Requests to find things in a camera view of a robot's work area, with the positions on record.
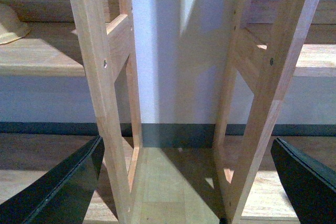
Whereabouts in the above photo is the wooden shelf unit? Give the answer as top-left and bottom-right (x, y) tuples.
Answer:
(212, 0), (336, 224)
(1, 0), (142, 223)

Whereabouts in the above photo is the left wooden shelf unit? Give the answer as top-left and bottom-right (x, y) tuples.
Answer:
(1, 0), (142, 223)

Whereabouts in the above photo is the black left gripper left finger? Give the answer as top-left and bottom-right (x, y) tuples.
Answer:
(1, 136), (104, 223)

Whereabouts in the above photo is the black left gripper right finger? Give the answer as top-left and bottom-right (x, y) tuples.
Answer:
(271, 138), (335, 223)

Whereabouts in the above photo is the cream plush toy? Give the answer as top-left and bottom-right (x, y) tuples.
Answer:
(1, 4), (30, 45)

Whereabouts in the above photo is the right wooden shelf unit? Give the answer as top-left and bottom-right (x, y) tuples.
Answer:
(212, 0), (336, 224)

